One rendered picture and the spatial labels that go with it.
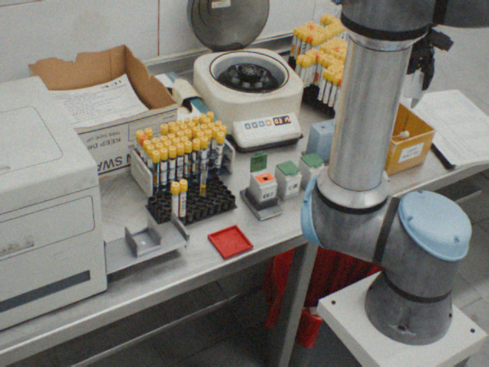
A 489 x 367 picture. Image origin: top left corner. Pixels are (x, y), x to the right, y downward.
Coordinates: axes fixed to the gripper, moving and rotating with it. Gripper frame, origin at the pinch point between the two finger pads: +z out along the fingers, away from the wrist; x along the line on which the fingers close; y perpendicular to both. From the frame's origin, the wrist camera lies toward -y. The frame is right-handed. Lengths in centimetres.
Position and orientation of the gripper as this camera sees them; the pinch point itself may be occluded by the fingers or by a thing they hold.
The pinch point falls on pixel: (404, 95)
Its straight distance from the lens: 144.3
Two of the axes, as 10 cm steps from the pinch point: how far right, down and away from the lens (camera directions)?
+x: 5.2, 6.0, -6.2
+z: -1.0, 7.6, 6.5
